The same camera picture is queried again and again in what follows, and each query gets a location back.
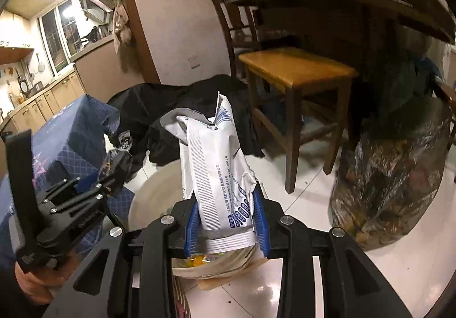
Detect light wooden stool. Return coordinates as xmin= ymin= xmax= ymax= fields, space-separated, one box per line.
xmin=238 ymin=48 xmax=359 ymax=193

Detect dark green bag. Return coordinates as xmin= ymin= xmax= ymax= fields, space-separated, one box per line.
xmin=390 ymin=33 xmax=443 ymax=116

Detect black cloth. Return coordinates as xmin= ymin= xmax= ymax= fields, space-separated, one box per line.
xmin=106 ymin=75 xmax=265 ymax=166

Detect person's left hand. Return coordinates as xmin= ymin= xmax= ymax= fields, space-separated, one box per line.
xmin=13 ymin=257 xmax=69 ymax=305

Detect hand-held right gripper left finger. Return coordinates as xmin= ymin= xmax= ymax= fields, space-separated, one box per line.
xmin=44 ymin=197 xmax=202 ymax=318

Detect kitchen counter end unit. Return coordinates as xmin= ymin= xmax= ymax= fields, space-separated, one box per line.
xmin=74 ymin=35 xmax=125 ymax=97

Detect kitchen window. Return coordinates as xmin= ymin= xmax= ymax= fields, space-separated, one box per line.
xmin=37 ymin=5 xmax=78 ymax=74

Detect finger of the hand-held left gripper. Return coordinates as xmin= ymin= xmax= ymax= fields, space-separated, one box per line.
xmin=48 ymin=184 xmax=123 ymax=221
xmin=42 ymin=174 xmax=107 ymax=203

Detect steel range hood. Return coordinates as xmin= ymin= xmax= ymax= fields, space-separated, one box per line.
xmin=76 ymin=0 xmax=115 ymax=24

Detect white plastic bucket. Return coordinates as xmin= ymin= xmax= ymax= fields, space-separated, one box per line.
xmin=127 ymin=158 xmax=268 ymax=280

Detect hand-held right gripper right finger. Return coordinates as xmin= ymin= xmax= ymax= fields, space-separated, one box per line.
xmin=251 ymin=190 xmax=421 ymax=318

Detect dark wooden chair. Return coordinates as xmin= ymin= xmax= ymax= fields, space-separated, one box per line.
xmin=208 ymin=0 xmax=265 ymax=81

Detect row of lower kitchen cabinets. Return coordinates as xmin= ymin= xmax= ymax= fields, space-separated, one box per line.
xmin=0 ymin=72 xmax=88 ymax=142

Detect long upper kitchen cabinet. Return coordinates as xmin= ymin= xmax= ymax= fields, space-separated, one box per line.
xmin=0 ymin=41 xmax=35 ymax=65

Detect blue star-print tablecloth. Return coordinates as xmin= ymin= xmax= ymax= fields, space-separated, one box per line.
xmin=0 ymin=94 xmax=121 ymax=270

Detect white black plastic wrapper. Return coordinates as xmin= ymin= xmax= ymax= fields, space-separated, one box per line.
xmin=117 ymin=129 xmax=135 ymax=151

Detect dark wrapper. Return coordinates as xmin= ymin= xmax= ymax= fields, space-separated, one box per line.
xmin=98 ymin=148 xmax=135 ymax=196

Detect hanging cloth bags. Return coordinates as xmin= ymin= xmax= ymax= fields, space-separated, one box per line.
xmin=112 ymin=4 xmax=133 ymax=54

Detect large clear garbage bag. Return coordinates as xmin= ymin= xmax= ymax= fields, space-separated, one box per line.
xmin=328 ymin=104 xmax=454 ymax=252

